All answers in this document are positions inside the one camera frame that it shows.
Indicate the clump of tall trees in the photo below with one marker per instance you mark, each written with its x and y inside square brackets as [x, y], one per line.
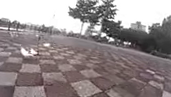
[93, 10]

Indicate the white bird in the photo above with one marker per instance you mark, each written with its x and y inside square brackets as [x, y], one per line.
[34, 51]
[46, 44]
[25, 52]

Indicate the row of dark trees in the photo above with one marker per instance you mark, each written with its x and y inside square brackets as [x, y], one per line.
[163, 39]

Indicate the pale building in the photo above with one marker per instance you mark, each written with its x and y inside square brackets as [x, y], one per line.
[138, 26]

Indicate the red and grey chequered paving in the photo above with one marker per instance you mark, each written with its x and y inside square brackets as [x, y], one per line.
[102, 74]

